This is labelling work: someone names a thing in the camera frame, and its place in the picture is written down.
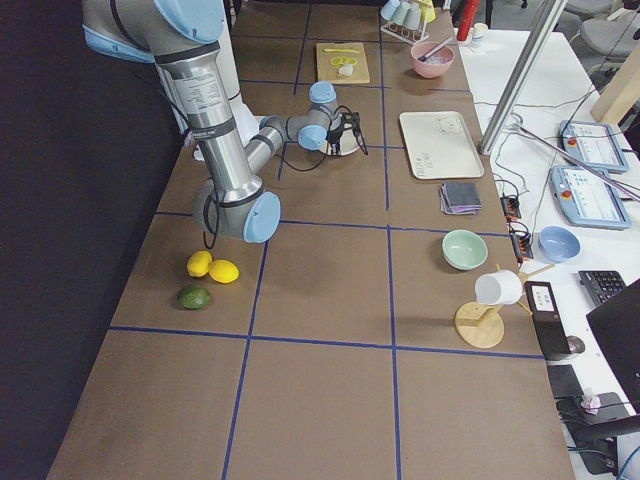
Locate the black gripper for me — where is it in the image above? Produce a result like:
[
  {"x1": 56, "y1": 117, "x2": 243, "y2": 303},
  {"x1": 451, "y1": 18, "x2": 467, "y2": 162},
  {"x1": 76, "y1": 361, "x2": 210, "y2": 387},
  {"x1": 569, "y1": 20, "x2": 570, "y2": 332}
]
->
[{"x1": 328, "y1": 110, "x2": 361, "y2": 156}]

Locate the cream round plate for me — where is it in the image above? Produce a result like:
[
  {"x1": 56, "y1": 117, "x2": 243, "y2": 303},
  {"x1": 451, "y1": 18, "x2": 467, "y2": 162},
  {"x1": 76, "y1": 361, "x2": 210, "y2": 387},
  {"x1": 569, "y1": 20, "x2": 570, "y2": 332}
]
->
[{"x1": 321, "y1": 132, "x2": 360, "y2": 157}]

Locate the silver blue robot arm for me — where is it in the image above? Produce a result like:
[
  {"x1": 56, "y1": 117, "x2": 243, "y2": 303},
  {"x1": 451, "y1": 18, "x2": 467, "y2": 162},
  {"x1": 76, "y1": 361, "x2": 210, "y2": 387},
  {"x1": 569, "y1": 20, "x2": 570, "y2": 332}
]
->
[{"x1": 82, "y1": 1, "x2": 364, "y2": 243}]

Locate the cream bear serving tray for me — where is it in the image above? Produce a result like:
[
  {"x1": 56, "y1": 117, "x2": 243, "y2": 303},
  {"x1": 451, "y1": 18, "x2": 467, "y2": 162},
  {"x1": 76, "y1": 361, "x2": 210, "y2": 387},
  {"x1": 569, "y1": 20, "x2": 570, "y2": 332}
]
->
[{"x1": 399, "y1": 111, "x2": 484, "y2": 180}]

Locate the bamboo cutting board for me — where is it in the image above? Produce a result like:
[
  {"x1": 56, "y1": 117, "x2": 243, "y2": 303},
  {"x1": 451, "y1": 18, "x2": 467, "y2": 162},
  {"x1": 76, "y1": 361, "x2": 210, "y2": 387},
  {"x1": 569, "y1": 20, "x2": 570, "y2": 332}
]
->
[{"x1": 316, "y1": 42, "x2": 370, "y2": 85}]

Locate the yellow plastic knife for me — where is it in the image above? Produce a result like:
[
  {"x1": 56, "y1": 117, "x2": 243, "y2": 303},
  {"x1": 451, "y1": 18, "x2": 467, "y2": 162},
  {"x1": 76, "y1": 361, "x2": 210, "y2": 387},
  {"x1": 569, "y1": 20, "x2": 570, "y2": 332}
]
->
[{"x1": 323, "y1": 48, "x2": 360, "y2": 54}]

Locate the steel muddler black tip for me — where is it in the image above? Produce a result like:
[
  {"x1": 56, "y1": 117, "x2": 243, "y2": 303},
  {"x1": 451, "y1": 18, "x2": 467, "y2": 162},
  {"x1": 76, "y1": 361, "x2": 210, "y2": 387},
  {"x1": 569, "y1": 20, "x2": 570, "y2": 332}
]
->
[{"x1": 417, "y1": 36, "x2": 453, "y2": 62}]

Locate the pink bowl with ice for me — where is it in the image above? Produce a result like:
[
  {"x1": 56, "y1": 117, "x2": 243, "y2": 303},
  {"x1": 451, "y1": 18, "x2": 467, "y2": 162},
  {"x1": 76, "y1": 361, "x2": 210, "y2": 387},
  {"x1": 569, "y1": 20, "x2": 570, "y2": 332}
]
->
[{"x1": 410, "y1": 41, "x2": 456, "y2": 79}]

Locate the folded grey purple cloth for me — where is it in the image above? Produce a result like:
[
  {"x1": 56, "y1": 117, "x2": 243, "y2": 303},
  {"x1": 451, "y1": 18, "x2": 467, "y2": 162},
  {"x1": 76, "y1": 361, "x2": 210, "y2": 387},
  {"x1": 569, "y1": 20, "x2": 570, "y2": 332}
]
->
[{"x1": 439, "y1": 181, "x2": 482, "y2": 215}]

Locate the blue cup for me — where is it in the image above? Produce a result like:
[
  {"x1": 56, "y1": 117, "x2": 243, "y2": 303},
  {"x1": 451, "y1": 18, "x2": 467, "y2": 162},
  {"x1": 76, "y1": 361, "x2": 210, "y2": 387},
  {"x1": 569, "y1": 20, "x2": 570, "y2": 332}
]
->
[{"x1": 380, "y1": 0, "x2": 401, "y2": 21}]

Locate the grey cup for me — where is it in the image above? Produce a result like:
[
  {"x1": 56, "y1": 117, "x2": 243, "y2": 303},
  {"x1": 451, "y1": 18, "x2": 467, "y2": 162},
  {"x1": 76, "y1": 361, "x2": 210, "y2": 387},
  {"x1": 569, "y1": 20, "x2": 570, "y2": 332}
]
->
[{"x1": 403, "y1": 3, "x2": 421, "y2": 31}]

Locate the yellow cup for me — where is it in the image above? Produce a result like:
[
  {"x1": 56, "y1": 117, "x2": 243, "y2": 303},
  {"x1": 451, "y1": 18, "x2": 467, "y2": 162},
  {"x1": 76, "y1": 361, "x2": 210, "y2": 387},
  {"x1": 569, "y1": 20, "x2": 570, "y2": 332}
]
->
[{"x1": 418, "y1": 0, "x2": 436, "y2": 24}]

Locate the green bowl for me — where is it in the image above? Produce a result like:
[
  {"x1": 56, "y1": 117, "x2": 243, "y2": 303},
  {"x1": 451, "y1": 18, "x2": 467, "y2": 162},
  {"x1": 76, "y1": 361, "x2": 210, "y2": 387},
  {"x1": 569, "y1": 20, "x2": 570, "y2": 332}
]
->
[{"x1": 442, "y1": 230, "x2": 488, "y2": 271}]

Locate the yellow lemon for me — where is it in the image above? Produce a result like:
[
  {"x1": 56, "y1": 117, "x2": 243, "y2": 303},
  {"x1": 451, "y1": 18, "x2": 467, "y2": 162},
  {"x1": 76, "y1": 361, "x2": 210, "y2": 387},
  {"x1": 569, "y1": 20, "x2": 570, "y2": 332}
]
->
[
  {"x1": 208, "y1": 259, "x2": 240, "y2": 284},
  {"x1": 186, "y1": 250, "x2": 213, "y2": 278}
]

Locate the red bottle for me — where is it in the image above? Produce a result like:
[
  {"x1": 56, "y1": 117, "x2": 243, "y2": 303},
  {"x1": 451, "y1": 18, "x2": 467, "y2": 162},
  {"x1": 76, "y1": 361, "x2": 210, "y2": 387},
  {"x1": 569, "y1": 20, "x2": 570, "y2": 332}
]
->
[{"x1": 457, "y1": 0, "x2": 480, "y2": 42}]

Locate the green lime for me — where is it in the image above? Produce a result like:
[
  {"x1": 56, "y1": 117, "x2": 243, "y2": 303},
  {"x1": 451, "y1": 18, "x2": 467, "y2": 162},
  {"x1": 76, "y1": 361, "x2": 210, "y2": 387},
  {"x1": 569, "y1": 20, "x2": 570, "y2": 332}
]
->
[{"x1": 177, "y1": 284, "x2": 211, "y2": 310}]

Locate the white mug on stand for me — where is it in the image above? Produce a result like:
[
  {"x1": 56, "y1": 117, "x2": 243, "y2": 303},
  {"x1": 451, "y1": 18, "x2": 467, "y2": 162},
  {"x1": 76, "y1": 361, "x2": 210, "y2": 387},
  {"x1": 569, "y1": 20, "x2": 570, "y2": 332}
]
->
[{"x1": 474, "y1": 270, "x2": 523, "y2": 305}]

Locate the wooden mug tree stand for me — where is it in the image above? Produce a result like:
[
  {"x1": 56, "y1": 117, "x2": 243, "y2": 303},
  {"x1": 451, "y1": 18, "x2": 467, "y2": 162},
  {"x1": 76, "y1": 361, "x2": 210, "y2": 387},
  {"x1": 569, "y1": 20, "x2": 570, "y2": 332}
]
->
[{"x1": 454, "y1": 264, "x2": 554, "y2": 349}]

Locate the blue bowl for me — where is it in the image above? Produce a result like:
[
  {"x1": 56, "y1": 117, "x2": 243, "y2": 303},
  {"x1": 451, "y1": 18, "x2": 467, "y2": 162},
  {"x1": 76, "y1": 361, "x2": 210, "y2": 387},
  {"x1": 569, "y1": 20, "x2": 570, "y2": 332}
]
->
[{"x1": 538, "y1": 226, "x2": 581, "y2": 263}]

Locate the near teach pendant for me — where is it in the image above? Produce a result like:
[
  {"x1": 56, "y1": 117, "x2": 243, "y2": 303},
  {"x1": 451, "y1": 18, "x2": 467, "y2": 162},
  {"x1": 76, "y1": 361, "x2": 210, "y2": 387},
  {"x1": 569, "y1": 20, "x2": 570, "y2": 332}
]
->
[{"x1": 550, "y1": 166, "x2": 631, "y2": 230}]

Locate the teach pendant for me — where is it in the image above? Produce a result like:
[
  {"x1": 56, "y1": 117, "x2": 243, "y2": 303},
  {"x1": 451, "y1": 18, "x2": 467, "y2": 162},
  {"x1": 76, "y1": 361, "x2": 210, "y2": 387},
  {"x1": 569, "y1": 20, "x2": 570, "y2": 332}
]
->
[
  {"x1": 550, "y1": 166, "x2": 631, "y2": 230},
  {"x1": 559, "y1": 120, "x2": 630, "y2": 173}
]

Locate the far teach pendant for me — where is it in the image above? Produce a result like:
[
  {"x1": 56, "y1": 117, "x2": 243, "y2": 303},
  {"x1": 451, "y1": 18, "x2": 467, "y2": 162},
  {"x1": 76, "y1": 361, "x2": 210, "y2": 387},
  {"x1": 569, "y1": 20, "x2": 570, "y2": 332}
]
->
[{"x1": 559, "y1": 120, "x2": 630, "y2": 173}]

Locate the black label box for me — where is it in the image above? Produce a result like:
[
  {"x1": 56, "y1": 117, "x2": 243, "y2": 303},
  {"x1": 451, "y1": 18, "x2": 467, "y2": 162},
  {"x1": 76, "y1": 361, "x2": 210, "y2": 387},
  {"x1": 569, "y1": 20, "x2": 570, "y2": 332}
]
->
[{"x1": 524, "y1": 281, "x2": 571, "y2": 361}]

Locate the black keyboard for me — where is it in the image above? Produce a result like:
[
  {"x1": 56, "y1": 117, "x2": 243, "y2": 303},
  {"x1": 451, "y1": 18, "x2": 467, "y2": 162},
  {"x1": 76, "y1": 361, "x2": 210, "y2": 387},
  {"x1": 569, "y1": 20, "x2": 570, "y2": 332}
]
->
[{"x1": 578, "y1": 270, "x2": 627, "y2": 306}]

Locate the wire cup rack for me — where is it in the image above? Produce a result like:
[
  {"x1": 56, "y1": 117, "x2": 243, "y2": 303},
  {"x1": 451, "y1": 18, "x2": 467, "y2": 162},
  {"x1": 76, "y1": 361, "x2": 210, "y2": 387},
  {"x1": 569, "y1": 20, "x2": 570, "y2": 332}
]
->
[{"x1": 380, "y1": 18, "x2": 430, "y2": 45}]

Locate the aluminium frame post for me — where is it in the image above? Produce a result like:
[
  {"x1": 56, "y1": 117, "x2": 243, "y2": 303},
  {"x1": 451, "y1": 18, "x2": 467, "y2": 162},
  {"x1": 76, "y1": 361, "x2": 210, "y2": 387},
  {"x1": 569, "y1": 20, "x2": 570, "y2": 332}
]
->
[{"x1": 479, "y1": 0, "x2": 567, "y2": 155}]

